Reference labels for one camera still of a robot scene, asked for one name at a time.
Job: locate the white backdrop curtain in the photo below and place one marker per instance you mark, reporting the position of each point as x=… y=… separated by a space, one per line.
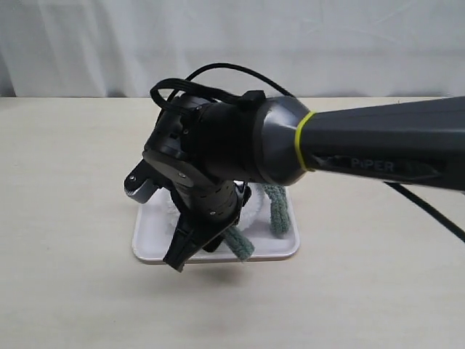
x=313 y=48

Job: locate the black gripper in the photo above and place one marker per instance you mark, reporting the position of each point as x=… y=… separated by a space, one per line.
x=204 y=214

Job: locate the white plush snowman toy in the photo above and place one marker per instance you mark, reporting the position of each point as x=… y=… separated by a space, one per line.
x=167 y=214

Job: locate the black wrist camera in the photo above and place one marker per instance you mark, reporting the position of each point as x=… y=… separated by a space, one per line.
x=142 y=182

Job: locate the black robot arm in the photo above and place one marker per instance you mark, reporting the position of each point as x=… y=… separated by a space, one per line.
x=205 y=149

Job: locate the white rectangular tray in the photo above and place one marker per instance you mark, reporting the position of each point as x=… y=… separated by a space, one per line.
x=150 y=244

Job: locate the green knitted scarf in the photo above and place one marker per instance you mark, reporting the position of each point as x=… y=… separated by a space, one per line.
x=280 y=222

